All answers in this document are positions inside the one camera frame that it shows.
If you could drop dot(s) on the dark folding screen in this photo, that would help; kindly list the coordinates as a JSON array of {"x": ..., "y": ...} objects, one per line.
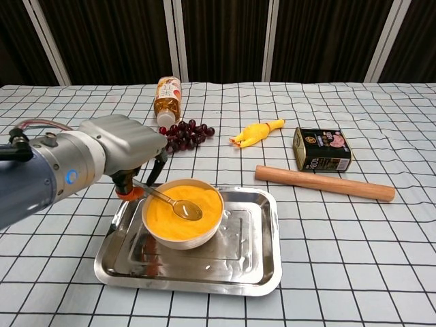
[{"x": 221, "y": 37}]

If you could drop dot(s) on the rectangular steel tray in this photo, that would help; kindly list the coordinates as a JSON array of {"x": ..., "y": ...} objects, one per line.
[{"x": 238, "y": 265}]

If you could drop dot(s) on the metal spoon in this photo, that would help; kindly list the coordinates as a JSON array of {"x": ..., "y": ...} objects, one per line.
[{"x": 187, "y": 210}]

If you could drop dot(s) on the wooden rolling pin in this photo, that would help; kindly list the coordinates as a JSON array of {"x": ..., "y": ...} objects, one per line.
[{"x": 323, "y": 184}]

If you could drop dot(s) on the yellow rubber chicken toy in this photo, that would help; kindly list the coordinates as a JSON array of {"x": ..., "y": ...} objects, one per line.
[{"x": 253, "y": 132}]

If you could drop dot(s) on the black luncheon meat can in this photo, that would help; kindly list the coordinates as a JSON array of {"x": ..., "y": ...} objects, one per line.
[{"x": 322, "y": 150}]

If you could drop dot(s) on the dark red grape bunch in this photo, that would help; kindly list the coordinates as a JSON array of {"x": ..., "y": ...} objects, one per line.
[{"x": 189, "y": 134}]

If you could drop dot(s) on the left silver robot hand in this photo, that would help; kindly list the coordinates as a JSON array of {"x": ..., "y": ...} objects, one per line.
[{"x": 126, "y": 143}]

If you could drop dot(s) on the white checked tablecloth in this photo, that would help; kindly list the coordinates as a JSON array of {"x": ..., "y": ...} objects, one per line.
[{"x": 340, "y": 255}]

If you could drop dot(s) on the yellow powder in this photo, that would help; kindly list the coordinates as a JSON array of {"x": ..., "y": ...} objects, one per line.
[{"x": 163, "y": 221}]

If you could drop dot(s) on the cream round bowl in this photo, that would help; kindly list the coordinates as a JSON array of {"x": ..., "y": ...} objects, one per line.
[{"x": 184, "y": 244}]

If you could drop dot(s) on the tea bottle with white cap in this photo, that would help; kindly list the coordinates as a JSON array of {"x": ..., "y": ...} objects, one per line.
[{"x": 167, "y": 98}]

